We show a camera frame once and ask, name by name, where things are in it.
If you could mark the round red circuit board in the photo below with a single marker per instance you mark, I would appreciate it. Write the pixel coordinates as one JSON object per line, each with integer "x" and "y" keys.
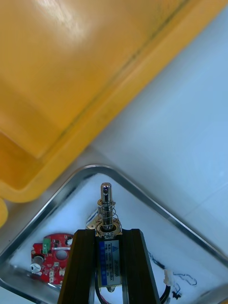
{"x": 51, "y": 259}

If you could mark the steel tray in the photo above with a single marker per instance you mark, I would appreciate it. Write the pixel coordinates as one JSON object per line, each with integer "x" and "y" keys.
{"x": 152, "y": 202}

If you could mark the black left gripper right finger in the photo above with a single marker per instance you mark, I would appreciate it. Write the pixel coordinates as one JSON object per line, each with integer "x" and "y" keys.
{"x": 137, "y": 268}

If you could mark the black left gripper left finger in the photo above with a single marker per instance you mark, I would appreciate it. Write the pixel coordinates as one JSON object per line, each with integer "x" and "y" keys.
{"x": 78, "y": 268}

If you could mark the yellow-orange plastic bin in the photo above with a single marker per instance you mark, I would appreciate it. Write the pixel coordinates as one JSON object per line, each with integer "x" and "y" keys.
{"x": 2, "y": 213}
{"x": 71, "y": 59}

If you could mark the metal solenoid with blue label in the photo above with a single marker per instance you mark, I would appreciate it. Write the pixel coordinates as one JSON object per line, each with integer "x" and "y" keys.
{"x": 108, "y": 259}

